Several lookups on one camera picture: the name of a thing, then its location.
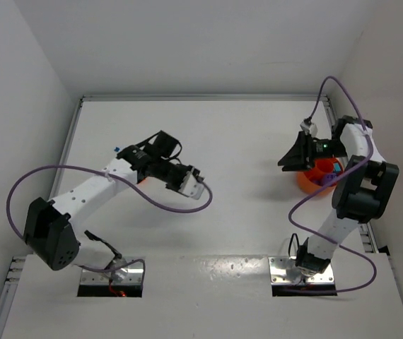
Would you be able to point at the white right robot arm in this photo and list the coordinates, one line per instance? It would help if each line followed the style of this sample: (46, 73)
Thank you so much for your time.
(361, 193)

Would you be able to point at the orange divided round container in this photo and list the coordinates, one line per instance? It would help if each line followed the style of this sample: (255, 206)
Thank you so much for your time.
(309, 181)

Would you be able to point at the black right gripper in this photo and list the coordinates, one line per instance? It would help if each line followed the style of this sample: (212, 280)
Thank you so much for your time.
(305, 150)

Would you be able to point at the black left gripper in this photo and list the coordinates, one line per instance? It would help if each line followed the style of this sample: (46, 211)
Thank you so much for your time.
(179, 176)

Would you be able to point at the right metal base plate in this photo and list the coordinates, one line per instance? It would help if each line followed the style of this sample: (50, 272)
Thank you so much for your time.
(283, 272)

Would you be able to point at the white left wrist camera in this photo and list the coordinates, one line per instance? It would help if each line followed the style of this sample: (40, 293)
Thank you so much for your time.
(192, 186)

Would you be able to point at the purple round lego piece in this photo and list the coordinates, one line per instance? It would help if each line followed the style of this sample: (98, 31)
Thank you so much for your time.
(328, 178)

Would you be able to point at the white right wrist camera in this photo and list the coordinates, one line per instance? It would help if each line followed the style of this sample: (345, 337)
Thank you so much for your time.
(309, 125)

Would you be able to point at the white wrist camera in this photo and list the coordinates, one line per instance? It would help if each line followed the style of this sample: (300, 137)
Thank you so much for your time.
(192, 186)
(309, 125)

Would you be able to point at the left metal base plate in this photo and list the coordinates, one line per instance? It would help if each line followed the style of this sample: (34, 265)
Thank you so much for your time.
(126, 271)

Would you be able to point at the metal base plate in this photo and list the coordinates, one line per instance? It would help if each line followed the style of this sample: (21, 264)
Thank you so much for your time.
(126, 271)
(283, 272)

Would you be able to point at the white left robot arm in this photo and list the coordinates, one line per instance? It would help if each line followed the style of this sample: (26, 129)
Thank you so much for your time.
(55, 230)

